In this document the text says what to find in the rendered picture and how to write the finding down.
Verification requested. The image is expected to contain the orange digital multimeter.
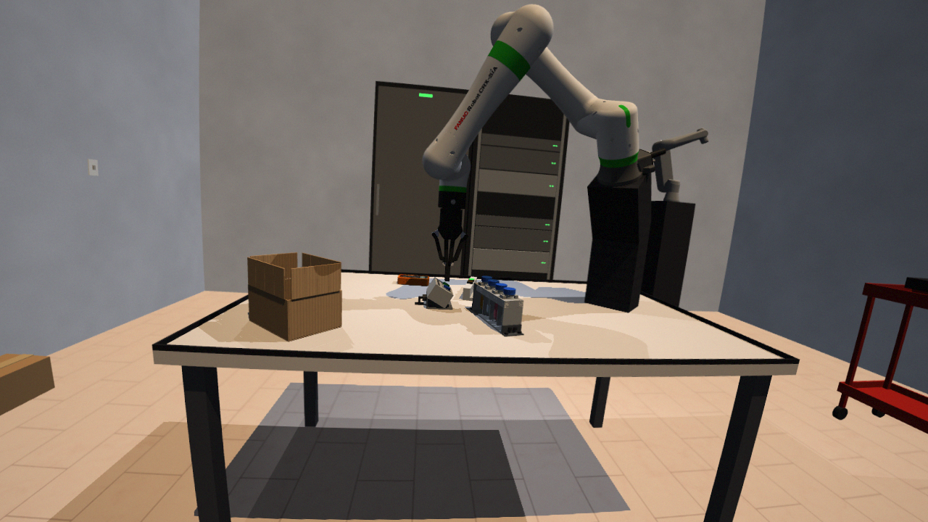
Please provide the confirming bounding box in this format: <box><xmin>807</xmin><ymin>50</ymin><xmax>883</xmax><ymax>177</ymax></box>
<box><xmin>397</xmin><ymin>274</ymin><xmax>429</xmax><ymax>286</ymax></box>

